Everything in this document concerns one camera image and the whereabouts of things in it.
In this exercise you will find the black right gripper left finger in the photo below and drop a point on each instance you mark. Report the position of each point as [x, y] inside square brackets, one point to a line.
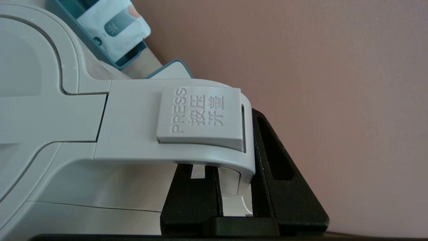
[190, 201]

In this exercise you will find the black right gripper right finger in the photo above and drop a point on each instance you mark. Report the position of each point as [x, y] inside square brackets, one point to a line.
[294, 207]

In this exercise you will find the white electric kettle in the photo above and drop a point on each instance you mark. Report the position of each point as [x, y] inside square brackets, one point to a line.
[133, 117]

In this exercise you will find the small blue-grey tray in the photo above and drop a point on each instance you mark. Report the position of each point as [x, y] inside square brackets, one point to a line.
[132, 58]

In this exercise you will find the white tea sachet pack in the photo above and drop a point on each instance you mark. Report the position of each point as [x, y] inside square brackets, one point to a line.
[113, 30]

